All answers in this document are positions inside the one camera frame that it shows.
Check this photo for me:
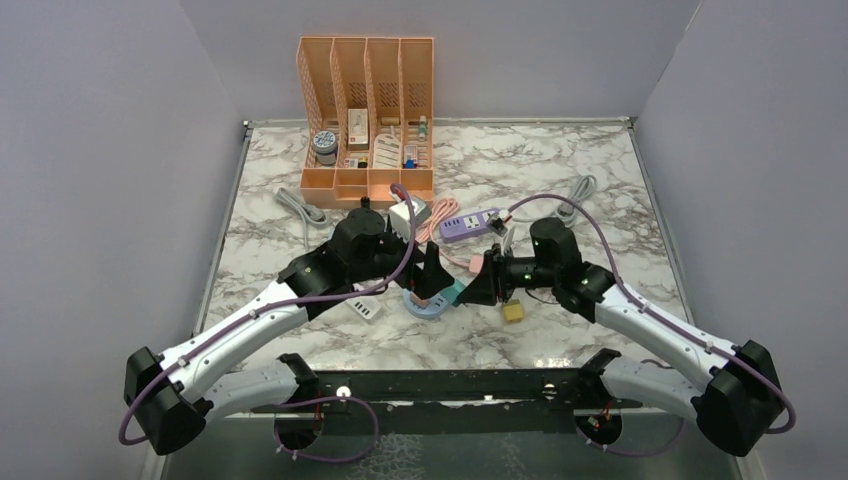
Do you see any grey cable of white strip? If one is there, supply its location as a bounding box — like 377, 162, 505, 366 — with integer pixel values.
274, 186, 331, 253

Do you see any white power strip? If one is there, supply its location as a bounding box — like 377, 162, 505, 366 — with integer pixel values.
345, 296, 382, 322

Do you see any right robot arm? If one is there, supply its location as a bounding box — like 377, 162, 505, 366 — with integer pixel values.
457, 218, 786, 457

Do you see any red white box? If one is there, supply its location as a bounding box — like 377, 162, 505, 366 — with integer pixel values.
347, 108, 370, 150

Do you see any teal plug adapter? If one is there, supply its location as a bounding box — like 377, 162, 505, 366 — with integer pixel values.
440, 279, 466, 307

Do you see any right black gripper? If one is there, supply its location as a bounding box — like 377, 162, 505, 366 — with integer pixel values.
458, 243, 559, 305

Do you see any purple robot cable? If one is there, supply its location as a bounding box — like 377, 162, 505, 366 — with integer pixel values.
506, 193, 798, 460
117, 182, 420, 465

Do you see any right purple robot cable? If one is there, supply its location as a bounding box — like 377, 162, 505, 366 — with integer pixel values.
506, 193, 798, 460

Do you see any yellow plug adapter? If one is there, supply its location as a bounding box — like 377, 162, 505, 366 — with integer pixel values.
501, 299, 525, 324

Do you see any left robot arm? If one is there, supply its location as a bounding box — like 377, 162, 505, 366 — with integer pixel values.
118, 207, 455, 455

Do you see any coiled pink cable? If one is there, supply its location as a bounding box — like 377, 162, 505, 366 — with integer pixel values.
413, 197, 472, 270

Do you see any small bottle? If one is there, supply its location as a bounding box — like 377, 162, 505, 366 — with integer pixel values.
418, 115, 428, 142

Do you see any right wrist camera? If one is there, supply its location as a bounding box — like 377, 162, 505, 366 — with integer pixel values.
487, 209, 515, 240

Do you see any orange file organizer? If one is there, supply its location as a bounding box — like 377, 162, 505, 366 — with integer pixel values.
296, 36, 435, 209

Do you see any pink plug adapter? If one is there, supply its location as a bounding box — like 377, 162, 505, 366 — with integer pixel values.
409, 292, 429, 308

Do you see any round blue power strip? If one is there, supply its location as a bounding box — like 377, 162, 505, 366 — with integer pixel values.
402, 290, 452, 320

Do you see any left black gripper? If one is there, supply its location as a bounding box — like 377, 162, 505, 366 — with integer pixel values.
349, 221, 454, 300

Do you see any white blister pack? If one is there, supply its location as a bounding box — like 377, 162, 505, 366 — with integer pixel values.
371, 133, 402, 168

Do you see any grey cable of purple strip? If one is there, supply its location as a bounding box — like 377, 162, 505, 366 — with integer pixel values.
513, 174, 599, 231

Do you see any purple power strip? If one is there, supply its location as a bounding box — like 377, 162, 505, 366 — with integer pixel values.
438, 208, 499, 243

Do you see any small blue white box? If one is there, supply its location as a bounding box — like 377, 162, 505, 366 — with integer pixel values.
402, 144, 419, 169

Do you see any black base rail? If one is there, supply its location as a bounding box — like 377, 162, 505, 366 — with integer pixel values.
254, 368, 639, 436

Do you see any round blue patterned tin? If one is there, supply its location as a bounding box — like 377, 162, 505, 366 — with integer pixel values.
311, 130, 339, 167

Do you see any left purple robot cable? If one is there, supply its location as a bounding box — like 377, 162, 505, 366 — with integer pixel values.
117, 182, 420, 465

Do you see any pink power strip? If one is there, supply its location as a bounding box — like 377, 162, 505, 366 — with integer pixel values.
468, 255, 485, 274

